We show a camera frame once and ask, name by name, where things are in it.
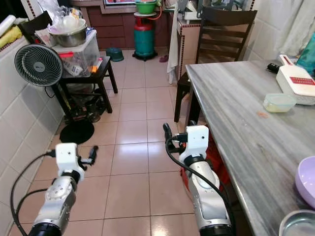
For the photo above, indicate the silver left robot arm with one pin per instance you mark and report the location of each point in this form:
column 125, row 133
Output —
column 56, row 201

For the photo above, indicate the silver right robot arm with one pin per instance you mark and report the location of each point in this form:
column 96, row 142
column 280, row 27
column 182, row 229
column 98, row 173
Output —
column 206, row 196

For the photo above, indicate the grey marble-pattern table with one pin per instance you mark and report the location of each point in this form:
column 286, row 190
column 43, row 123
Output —
column 241, row 123

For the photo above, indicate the white hanging towel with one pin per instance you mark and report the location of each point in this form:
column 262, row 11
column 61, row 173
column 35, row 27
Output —
column 172, row 49

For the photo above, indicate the small black side table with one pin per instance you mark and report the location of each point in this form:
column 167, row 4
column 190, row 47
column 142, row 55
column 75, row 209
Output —
column 103, row 73

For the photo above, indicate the translucent plastic food container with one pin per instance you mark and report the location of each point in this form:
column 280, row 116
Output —
column 279, row 102

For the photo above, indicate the small teal floor bowl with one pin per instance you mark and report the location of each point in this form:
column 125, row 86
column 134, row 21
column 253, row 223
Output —
column 114, row 54

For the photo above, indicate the dark wooden chair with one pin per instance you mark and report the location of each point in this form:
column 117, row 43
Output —
column 226, row 34

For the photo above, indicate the green gas cylinder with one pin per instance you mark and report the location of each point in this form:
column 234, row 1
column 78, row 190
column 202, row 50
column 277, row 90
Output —
column 145, row 37

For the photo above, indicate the small black object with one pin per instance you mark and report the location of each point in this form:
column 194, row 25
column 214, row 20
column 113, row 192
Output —
column 271, row 67

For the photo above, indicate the clear plastic storage box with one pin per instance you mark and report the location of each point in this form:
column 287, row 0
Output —
column 78, row 51

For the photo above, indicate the black standing fan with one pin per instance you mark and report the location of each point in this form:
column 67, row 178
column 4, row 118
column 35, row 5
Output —
column 38, row 65

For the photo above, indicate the white slicer board red label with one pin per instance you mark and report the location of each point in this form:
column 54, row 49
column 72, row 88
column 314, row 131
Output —
column 298, row 78

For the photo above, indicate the deep steel mixing bowl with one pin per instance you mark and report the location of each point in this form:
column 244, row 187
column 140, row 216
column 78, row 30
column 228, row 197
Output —
column 69, row 35

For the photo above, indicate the green plastic bowl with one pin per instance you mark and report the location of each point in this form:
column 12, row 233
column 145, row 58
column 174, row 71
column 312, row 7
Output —
column 146, row 6

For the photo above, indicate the large purple bowl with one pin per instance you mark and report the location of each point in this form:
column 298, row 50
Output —
column 307, row 182

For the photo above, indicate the teal plastic item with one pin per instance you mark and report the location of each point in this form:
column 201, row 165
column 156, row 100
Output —
column 306, row 51

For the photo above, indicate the yellow cloth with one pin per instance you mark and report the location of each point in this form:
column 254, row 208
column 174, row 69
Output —
column 12, row 37

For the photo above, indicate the white curtain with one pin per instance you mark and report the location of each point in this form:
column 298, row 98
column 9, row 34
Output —
column 295, row 24

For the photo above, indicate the white paper roll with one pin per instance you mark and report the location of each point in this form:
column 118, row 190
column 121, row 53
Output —
column 7, row 23

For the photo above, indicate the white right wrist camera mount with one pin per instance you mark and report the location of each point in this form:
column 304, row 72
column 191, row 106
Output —
column 197, row 140

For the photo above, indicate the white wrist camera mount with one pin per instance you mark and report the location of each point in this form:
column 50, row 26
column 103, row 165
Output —
column 66, row 155
column 197, row 140

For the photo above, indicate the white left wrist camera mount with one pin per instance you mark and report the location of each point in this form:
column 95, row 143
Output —
column 66, row 155

